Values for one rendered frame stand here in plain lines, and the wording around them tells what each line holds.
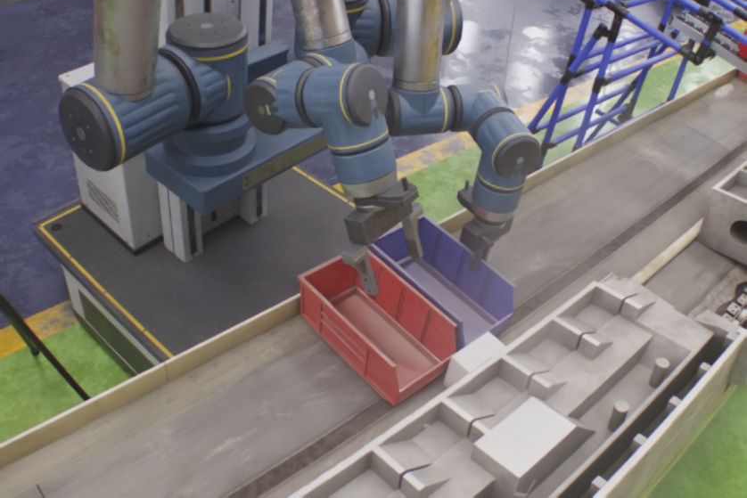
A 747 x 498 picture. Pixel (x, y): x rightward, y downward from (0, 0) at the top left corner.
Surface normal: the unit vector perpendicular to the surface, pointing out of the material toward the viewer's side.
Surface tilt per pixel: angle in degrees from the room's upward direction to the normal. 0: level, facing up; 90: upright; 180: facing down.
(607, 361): 10
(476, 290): 88
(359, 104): 67
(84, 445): 2
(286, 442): 0
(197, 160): 23
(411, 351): 0
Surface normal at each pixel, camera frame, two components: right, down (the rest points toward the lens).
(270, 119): -0.54, 0.47
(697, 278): 0.12, -0.77
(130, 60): 0.43, 0.71
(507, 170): 0.25, 0.69
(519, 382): -0.73, 0.25
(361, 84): 0.75, 0.03
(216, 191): 0.77, 0.47
